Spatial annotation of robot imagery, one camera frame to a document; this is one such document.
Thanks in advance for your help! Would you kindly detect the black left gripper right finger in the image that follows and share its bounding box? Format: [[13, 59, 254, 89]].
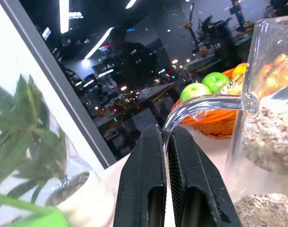
[[167, 127, 243, 227]]

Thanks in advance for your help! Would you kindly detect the orange wicker fruit basket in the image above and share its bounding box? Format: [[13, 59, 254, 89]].
[[170, 68, 244, 140]]

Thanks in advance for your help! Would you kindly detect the clear glass mug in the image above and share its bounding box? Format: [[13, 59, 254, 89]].
[[161, 16, 288, 227]]

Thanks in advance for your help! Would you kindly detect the grey window frame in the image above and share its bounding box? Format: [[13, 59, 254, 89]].
[[0, 0, 117, 169]]

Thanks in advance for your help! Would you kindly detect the white plant pot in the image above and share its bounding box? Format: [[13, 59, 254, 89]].
[[44, 165, 116, 227]]

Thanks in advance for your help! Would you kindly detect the green apple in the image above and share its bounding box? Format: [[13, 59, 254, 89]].
[[180, 82, 213, 101], [201, 72, 230, 93]]

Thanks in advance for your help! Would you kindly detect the yellow snack packet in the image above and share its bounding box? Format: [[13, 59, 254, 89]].
[[213, 72, 246, 96]]

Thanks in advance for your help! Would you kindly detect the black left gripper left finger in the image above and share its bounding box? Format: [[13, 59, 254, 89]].
[[113, 123, 167, 227]]

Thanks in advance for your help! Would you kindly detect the green potted plant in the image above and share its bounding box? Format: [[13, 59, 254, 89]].
[[0, 73, 69, 227]]

